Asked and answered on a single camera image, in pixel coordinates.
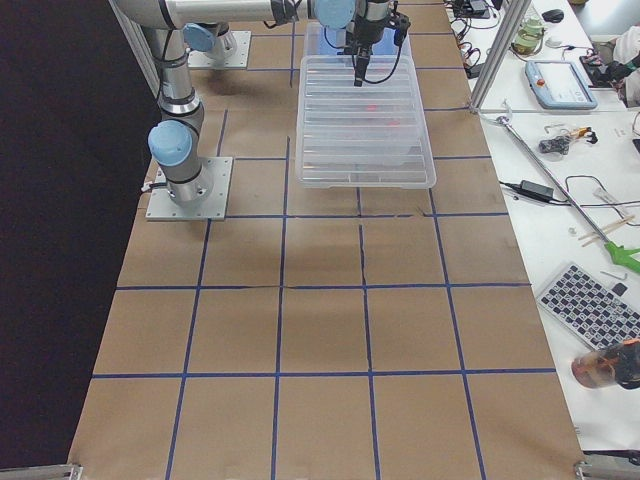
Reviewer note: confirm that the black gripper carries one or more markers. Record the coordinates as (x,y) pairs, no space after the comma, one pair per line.
(368,32)

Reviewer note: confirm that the clear plastic box lid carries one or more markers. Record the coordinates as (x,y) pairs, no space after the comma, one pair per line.
(341,144)

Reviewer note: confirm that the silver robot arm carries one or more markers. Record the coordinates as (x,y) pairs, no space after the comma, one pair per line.
(173,143)
(214,40)

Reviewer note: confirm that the long metal rod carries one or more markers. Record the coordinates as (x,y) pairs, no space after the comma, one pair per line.
(505,122)

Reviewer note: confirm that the black computer mouse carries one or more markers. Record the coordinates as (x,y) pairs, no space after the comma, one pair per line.
(553,16)

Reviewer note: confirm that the blue teach pendant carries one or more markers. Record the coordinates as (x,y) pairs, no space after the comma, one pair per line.
(557,85)

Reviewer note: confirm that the black power adapter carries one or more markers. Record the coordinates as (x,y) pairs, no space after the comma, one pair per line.
(536,191)

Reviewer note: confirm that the yellow black tool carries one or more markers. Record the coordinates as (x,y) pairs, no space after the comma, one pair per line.
(586,134)

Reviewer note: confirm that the green plastic clamp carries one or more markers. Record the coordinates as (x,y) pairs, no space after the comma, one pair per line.
(623,257)

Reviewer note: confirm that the checkered calibration board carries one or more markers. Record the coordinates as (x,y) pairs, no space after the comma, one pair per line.
(588,309)

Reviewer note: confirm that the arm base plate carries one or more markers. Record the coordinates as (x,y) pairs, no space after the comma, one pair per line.
(204,198)
(238,60)

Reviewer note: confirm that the aluminium frame post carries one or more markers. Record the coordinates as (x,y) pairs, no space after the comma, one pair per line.
(505,34)

